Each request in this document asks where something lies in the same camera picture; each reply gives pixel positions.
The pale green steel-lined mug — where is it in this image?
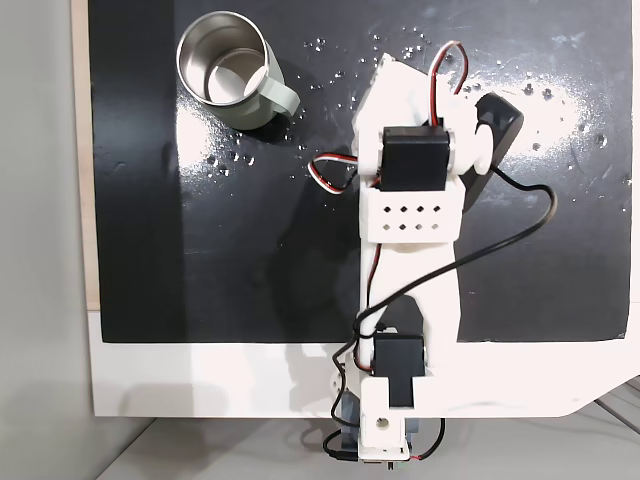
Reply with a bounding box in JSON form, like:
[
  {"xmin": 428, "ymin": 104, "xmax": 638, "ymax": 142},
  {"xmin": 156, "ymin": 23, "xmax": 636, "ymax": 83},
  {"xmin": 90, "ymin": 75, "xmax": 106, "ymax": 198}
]
[{"xmin": 175, "ymin": 12, "xmax": 302, "ymax": 132}]

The black glossy table mat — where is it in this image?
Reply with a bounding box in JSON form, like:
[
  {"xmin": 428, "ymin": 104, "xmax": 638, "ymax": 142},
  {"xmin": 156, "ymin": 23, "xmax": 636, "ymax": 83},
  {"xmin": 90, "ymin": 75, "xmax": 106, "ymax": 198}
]
[{"xmin": 87, "ymin": 0, "xmax": 632, "ymax": 345}]

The light wooden board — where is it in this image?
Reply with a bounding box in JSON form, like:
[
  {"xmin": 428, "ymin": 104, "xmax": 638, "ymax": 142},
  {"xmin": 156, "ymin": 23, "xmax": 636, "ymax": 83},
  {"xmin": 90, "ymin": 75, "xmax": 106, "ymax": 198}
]
[{"xmin": 71, "ymin": 0, "xmax": 104, "ymax": 314}]

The white round camera mount knob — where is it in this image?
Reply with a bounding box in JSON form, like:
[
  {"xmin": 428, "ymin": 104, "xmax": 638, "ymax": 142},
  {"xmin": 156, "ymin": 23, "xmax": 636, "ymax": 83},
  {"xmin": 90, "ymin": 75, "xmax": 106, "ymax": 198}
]
[{"xmin": 471, "ymin": 121, "xmax": 498, "ymax": 175}]

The black oval camera box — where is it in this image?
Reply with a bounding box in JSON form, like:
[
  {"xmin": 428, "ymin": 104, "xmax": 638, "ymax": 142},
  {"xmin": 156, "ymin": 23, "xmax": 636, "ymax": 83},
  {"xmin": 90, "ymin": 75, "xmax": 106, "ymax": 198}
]
[{"xmin": 461, "ymin": 91, "xmax": 526, "ymax": 215}]

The grey metal frame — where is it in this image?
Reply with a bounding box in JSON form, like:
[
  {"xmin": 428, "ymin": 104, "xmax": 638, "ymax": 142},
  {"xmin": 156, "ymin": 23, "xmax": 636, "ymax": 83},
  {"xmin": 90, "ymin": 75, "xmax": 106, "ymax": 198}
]
[{"xmin": 593, "ymin": 375, "xmax": 640, "ymax": 434}]

